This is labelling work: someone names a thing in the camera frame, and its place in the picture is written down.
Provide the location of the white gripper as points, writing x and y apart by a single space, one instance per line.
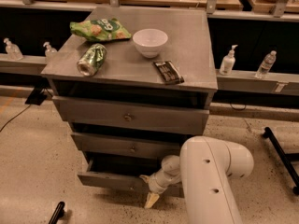
154 186

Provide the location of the grey bottom drawer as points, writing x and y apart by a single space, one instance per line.
118 172

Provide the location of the grey drawer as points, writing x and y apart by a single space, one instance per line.
155 118
131 147
118 172

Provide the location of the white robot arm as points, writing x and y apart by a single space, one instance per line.
203 167

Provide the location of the grey middle drawer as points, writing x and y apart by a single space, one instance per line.
131 147

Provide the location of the grey top drawer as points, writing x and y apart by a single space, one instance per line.
155 118

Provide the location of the grey wooden drawer cabinet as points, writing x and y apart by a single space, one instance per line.
127 76

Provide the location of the black base leg bottom left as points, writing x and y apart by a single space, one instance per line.
58 213

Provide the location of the black base leg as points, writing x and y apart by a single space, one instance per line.
58 213
287 158

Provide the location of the black snack packet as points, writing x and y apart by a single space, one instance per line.
168 72

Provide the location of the black base leg right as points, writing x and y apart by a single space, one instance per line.
287 158

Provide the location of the crushed green soda can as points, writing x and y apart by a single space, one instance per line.
91 61

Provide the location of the white pump bottle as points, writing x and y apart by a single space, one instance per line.
228 62

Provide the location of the white bowl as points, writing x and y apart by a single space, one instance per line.
150 42

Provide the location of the green snack bag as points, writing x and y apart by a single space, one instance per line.
102 30

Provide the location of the clear sanitizer bottle near cabinet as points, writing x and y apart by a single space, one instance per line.
49 51

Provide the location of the clear water bottle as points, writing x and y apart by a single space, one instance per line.
266 64

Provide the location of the clear sanitizer bottle far left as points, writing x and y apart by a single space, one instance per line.
13 51

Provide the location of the grey metal rail shelf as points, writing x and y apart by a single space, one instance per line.
244 81

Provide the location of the black bracket foot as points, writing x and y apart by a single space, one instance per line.
36 97

